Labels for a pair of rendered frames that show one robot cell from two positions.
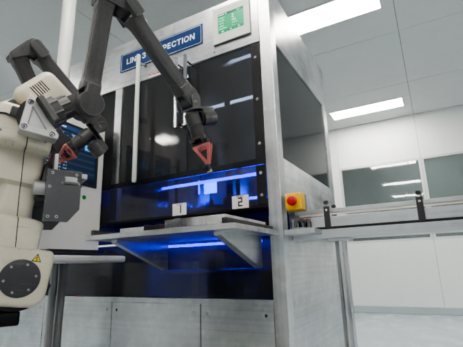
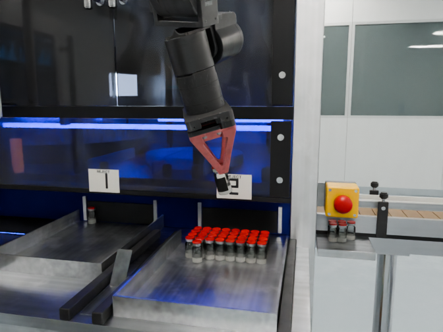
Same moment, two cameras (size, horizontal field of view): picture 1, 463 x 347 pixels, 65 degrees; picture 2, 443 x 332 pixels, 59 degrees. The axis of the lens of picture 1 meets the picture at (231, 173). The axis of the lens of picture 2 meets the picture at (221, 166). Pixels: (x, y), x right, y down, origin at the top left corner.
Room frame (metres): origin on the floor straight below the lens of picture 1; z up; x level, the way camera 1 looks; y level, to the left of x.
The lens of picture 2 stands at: (0.76, 0.25, 1.22)
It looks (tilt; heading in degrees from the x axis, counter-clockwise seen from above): 9 degrees down; 343
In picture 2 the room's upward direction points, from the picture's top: straight up
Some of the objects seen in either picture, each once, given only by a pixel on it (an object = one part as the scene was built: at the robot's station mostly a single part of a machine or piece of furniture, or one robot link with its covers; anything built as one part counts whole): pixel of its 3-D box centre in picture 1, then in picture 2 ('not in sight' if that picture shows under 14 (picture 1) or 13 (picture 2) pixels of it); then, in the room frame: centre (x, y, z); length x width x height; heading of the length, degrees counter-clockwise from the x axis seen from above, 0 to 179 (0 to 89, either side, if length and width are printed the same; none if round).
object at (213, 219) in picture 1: (218, 225); (215, 269); (1.45, 0.06, 0.90); 0.34 x 0.26 x 0.04; 151
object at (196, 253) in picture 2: not in sight; (197, 251); (1.54, 0.08, 0.90); 0.02 x 0.02 x 0.05
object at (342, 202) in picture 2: (292, 200); (342, 203); (1.50, -0.25, 0.99); 0.04 x 0.04 x 0.04; 61
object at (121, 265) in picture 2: not in sight; (108, 278); (1.44, 0.26, 0.91); 0.14 x 0.03 x 0.06; 152
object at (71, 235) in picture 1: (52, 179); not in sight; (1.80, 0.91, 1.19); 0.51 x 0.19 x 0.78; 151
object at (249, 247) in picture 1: (240, 251); not in sight; (1.45, -0.03, 0.79); 0.34 x 0.03 x 0.13; 151
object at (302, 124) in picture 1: (305, 127); not in sight; (1.98, -0.43, 1.50); 0.85 x 0.01 x 0.59; 151
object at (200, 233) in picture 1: (189, 235); (142, 266); (1.57, 0.19, 0.87); 0.70 x 0.48 x 0.02; 61
